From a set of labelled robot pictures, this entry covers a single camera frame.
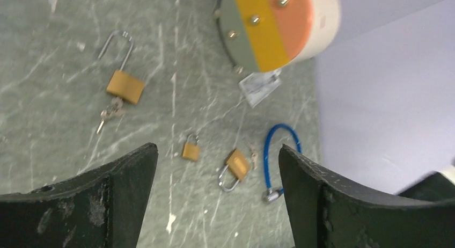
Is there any long shackle brass padlock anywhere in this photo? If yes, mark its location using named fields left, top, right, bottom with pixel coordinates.
left=97, top=30, right=145, bottom=105

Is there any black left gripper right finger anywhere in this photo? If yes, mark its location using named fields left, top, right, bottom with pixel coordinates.
left=278, top=145, right=454, bottom=247

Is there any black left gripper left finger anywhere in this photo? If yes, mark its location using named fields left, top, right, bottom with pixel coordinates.
left=1, top=143, right=158, bottom=247

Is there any round cream drawer cabinet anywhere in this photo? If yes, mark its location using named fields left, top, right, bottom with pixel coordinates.
left=213, top=0, right=341, bottom=73

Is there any small brass padlock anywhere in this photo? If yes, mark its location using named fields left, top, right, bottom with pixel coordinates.
left=181, top=133, right=200, bottom=162

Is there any plastic card packet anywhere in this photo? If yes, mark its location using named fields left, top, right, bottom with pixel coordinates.
left=238, top=69, right=281, bottom=108

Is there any light metal key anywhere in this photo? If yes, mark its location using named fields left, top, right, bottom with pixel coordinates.
left=96, top=109, right=125, bottom=134

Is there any dark metal key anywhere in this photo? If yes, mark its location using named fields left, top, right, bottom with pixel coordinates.
left=106, top=97, right=126, bottom=119

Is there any medium brass padlock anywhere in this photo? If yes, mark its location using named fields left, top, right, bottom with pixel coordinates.
left=218, top=148, right=251, bottom=192

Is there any blue cable lock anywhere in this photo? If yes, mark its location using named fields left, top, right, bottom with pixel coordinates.
left=262, top=123, right=303, bottom=205

